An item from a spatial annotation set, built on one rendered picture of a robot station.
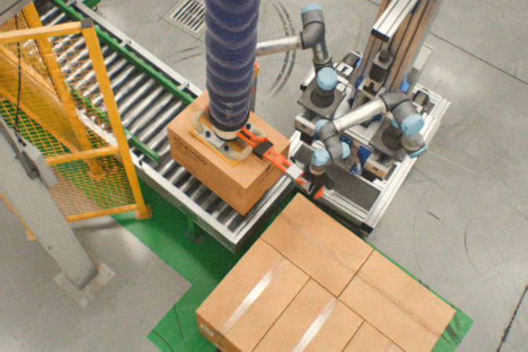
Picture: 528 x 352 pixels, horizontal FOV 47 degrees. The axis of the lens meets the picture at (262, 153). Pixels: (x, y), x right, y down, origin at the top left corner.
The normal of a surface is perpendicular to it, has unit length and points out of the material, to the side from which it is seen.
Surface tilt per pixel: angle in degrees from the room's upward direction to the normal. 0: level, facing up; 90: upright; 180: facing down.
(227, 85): 74
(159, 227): 0
